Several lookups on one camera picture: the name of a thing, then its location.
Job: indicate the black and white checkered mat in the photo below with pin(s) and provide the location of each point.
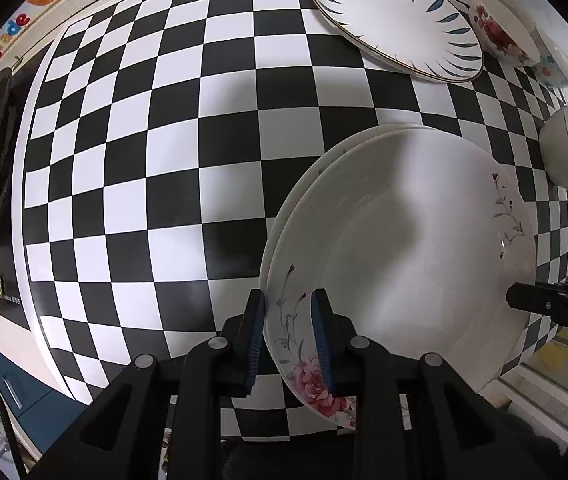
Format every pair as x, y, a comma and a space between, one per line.
164, 160

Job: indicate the white bowl with blue pattern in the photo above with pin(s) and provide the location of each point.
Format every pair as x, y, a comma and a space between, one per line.
551, 70

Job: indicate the white bowl with red flowers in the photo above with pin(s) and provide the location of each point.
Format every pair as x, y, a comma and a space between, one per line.
499, 35

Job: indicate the white bowl with gold rim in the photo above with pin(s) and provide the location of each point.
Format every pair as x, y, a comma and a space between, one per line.
559, 150

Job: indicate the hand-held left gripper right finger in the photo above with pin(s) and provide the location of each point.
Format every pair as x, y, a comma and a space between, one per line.
321, 340

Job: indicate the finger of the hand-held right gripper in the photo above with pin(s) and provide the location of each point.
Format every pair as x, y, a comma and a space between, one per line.
529, 297

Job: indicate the white plate with blue leaves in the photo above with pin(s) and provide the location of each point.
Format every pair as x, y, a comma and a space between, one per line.
394, 15

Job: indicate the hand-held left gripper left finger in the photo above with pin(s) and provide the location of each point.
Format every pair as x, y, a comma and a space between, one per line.
256, 340

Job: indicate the white plate with pink rose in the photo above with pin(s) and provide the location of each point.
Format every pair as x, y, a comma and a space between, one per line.
414, 260

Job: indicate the plain white plate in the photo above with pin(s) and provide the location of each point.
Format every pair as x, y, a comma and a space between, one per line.
304, 185

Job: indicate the blue cabinet drawer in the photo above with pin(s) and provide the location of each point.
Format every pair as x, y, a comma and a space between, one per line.
24, 410

